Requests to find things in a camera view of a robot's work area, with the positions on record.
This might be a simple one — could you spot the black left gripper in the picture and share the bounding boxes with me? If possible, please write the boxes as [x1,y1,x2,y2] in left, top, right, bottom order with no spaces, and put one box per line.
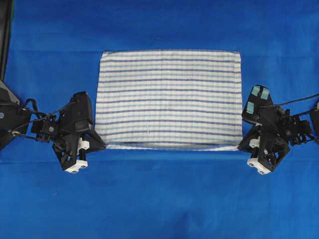
[52,115,106,174]

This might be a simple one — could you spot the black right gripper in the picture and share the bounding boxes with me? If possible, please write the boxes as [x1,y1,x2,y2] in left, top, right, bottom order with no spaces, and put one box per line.
[238,125,290,174]

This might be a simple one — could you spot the blue striped white towel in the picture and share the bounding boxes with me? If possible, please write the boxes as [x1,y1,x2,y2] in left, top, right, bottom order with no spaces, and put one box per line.
[95,49,242,151]

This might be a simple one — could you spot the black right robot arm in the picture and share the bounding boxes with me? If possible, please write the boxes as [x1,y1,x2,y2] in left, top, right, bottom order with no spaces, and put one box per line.
[238,107,319,175]

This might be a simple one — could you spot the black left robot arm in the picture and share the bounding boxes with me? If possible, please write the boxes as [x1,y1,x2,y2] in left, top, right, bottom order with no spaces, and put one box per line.
[0,92,106,174]

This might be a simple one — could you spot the blue table cloth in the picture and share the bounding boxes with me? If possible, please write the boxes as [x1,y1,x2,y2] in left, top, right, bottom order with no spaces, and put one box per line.
[0,0,319,239]

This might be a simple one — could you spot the dark green backdrop panel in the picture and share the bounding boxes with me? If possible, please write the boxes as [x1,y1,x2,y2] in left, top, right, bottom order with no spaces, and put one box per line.
[0,0,14,81]

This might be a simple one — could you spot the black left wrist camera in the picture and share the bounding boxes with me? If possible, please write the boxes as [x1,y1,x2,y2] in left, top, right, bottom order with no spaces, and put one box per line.
[62,92,93,133]

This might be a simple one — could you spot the black taped right wrist camera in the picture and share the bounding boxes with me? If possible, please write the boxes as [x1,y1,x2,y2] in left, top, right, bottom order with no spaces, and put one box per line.
[242,85,273,124]

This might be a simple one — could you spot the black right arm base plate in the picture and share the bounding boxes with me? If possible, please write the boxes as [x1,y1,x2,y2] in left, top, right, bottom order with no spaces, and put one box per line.
[311,102,319,136]

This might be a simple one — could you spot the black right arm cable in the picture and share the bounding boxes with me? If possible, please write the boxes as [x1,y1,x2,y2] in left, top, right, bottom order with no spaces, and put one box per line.
[259,93,319,109]

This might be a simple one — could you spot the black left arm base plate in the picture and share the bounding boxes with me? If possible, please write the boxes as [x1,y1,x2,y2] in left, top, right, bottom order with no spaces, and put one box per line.
[0,81,20,150]

